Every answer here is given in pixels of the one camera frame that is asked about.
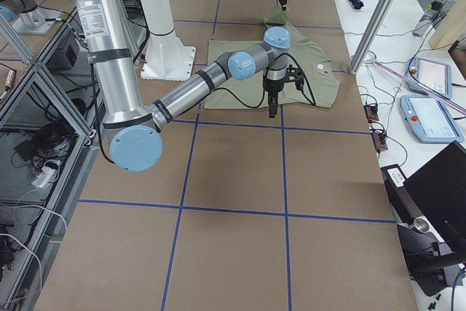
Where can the olive green long-sleeve shirt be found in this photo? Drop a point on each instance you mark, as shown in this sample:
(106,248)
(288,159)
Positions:
(320,88)

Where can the near blue teach pendant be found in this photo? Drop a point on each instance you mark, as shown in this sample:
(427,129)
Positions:
(429,120)

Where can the blue teach pendant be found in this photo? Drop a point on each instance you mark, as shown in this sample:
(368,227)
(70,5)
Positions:
(429,120)
(431,73)

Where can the far blue teach pendant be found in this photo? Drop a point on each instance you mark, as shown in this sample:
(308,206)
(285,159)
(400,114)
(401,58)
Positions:
(431,73)

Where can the black laptop on stand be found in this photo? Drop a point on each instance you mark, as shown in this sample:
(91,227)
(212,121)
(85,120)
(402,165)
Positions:
(430,205)

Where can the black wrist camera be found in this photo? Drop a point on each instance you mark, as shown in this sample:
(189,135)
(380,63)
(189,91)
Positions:
(295,75)

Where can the white camera mast pedestal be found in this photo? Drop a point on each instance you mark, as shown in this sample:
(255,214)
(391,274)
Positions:
(166,57)

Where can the aluminium frame post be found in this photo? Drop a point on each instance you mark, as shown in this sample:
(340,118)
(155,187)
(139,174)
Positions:
(369,35)

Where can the aluminium frame enclosure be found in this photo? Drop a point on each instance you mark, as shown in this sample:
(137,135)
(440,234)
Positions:
(44,137)

